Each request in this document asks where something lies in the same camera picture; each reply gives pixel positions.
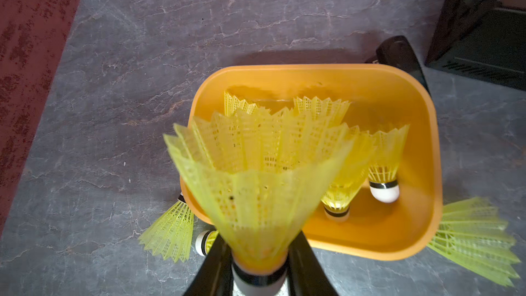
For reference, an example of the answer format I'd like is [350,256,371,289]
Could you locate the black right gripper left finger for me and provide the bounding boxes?
[183,235,234,296]

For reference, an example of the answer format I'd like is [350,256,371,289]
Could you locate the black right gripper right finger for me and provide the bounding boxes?
[287,232,338,296]

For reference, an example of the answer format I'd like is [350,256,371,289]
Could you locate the yellow shuttlecock four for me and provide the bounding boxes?
[195,230,219,256]

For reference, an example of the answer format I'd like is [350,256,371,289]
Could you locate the yellow shuttlecock six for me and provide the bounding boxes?
[138,193,195,263]

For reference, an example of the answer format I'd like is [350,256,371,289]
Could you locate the yellow shuttlecock one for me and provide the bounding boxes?
[321,126,375,223]

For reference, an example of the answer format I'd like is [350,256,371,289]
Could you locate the yellow shuttlecock eleven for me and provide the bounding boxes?
[164,108,353,295]

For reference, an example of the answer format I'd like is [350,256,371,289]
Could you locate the yellow shuttlecock three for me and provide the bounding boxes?
[368,124,410,204]

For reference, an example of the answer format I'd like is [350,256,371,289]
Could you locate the yellow shuttlecock five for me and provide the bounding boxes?
[427,197,521,286]

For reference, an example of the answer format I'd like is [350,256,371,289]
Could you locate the yellow shuttlecock two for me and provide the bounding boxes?
[223,91,258,116]

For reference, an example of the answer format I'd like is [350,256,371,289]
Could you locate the yellow plastic storage box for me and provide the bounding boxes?
[190,64,443,261]

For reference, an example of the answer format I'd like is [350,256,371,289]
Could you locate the yellow shuttlecock seven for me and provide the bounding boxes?
[292,97,350,127]

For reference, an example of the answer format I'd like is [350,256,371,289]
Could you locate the black file holder rack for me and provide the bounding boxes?
[425,0,525,90]

